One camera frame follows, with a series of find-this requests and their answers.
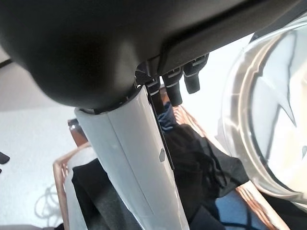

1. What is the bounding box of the navy blue garment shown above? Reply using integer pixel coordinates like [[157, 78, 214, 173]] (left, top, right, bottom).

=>
[[155, 102, 266, 230]]

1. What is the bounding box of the round glass washing machine door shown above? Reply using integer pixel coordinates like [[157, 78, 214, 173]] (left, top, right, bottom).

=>
[[214, 3, 307, 230]]

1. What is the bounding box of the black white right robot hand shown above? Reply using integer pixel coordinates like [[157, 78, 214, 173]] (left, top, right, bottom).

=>
[[0, 0, 300, 230]]

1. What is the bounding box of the rectangular wicker laundry basket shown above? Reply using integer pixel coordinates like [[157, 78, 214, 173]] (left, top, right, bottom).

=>
[[52, 104, 290, 230]]

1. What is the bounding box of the white floor cable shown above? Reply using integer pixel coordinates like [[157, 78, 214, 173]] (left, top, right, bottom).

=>
[[35, 184, 63, 227]]

